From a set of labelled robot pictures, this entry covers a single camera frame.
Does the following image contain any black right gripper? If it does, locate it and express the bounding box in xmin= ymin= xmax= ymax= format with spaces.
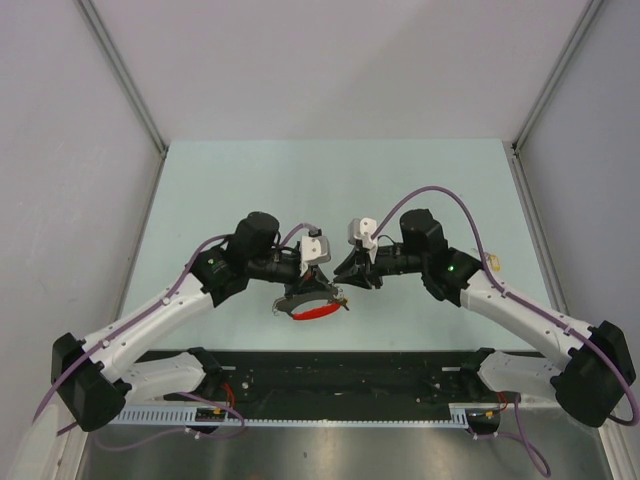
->
xmin=334 ymin=244 xmax=426 ymax=290

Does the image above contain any metal key organizer red handle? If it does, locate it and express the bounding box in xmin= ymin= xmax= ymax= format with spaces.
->
xmin=272 ymin=286 xmax=349 ymax=322

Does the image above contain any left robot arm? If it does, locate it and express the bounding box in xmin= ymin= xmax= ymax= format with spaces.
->
xmin=49 ymin=212 xmax=345 ymax=432

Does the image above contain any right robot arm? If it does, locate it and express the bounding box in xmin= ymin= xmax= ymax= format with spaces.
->
xmin=334 ymin=209 xmax=636 ymax=428

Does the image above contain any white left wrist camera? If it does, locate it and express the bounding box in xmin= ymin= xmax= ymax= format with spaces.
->
xmin=300 ymin=235 xmax=331 ymax=265

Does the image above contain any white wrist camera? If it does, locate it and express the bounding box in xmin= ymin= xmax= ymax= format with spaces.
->
xmin=300 ymin=235 xmax=331 ymax=265
xmin=347 ymin=217 xmax=378 ymax=250

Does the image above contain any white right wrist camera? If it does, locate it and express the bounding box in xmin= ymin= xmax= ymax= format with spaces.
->
xmin=347 ymin=217 xmax=378 ymax=250

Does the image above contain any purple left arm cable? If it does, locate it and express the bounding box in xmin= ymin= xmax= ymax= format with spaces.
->
xmin=32 ymin=222 xmax=321 ymax=436

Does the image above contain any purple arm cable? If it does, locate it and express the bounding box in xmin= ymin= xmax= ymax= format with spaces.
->
xmin=372 ymin=185 xmax=634 ymax=424
xmin=32 ymin=222 xmax=321 ymax=436

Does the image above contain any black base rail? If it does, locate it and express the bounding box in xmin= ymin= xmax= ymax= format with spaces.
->
xmin=144 ymin=349 xmax=521 ymax=420

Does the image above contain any white slotted cable duct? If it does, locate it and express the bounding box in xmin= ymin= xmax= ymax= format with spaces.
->
xmin=117 ymin=403 xmax=501 ymax=430

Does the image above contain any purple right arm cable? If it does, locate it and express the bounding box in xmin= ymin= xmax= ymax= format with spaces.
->
xmin=372 ymin=185 xmax=634 ymax=424

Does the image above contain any aluminium frame post left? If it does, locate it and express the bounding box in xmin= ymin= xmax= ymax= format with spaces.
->
xmin=73 ymin=0 xmax=168 ymax=158

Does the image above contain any aluminium frame post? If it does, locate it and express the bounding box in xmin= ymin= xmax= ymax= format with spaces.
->
xmin=73 ymin=0 xmax=168 ymax=158
xmin=510 ymin=0 xmax=609 ymax=156

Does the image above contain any aluminium frame post right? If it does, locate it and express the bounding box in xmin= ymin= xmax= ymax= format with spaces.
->
xmin=510 ymin=0 xmax=609 ymax=156

